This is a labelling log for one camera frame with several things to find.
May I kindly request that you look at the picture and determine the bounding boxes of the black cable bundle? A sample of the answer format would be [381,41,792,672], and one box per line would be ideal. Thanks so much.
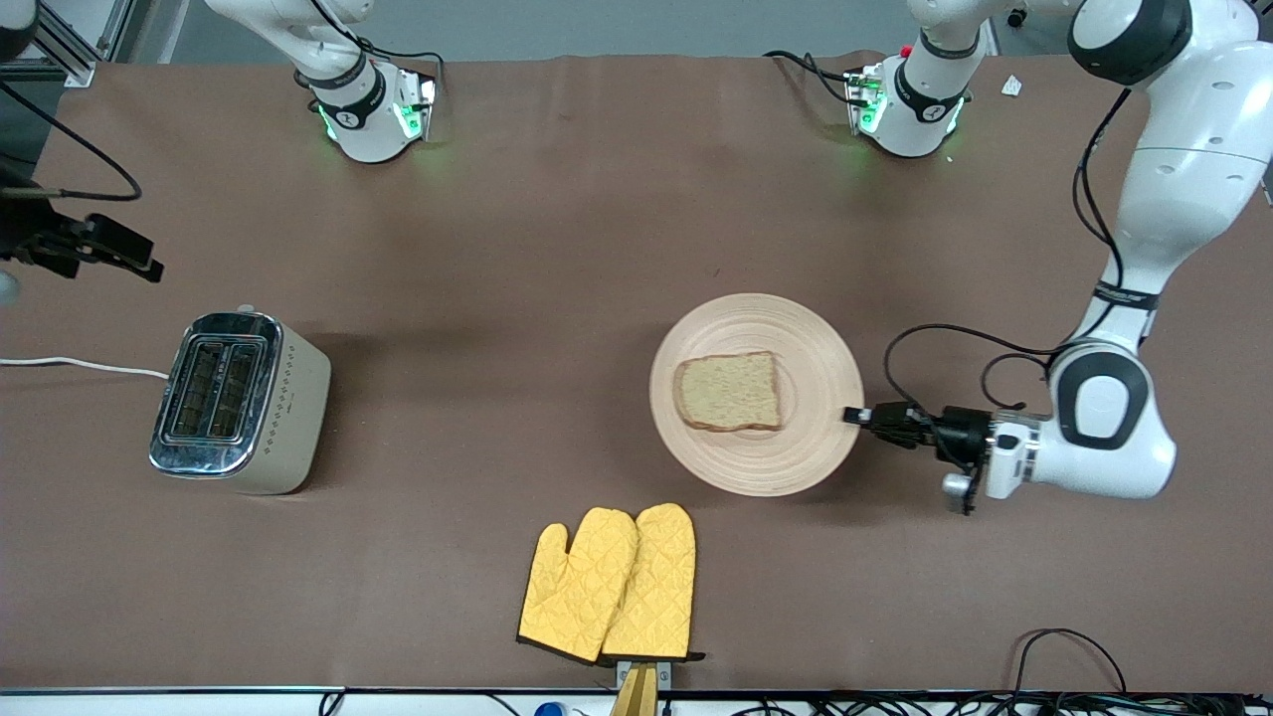
[666,694,1273,716]

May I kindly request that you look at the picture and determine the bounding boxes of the small metal bracket plate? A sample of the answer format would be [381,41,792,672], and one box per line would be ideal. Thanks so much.
[615,658,673,692]

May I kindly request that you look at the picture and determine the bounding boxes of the looped black cable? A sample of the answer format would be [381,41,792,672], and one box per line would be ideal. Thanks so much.
[1009,627,1130,697]

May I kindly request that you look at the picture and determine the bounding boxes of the black base cable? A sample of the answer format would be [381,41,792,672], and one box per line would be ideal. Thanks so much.
[308,0,447,110]
[764,50,866,108]

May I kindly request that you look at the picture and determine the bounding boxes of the cream and chrome toaster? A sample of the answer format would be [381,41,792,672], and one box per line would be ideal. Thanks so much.
[149,304,332,496]

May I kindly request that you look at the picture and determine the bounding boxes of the slice of brown bread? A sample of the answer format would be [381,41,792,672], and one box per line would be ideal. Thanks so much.
[672,351,784,433]

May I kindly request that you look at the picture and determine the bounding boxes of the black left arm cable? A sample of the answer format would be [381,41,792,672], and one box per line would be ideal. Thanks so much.
[883,88,1135,468]

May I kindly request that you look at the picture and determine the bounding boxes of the metal connector bracket green light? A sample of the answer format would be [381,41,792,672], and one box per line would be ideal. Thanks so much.
[845,65,888,136]
[393,75,440,142]

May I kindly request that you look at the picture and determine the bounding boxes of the aluminium frame profile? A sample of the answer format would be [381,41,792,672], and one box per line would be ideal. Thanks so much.
[0,0,136,89]

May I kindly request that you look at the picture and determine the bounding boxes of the round wooden plate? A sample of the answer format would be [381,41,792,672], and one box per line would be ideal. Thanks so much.
[649,293,864,497]

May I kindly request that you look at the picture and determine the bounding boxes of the yellow quilted oven mitt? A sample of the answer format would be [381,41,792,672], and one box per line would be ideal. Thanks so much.
[517,507,639,664]
[600,502,707,663]

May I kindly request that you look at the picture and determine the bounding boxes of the white toaster power cable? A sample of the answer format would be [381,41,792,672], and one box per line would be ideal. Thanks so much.
[0,355,170,381]

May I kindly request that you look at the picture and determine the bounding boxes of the brown table cover sheet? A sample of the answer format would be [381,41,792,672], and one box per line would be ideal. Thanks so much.
[0,52,1273,694]

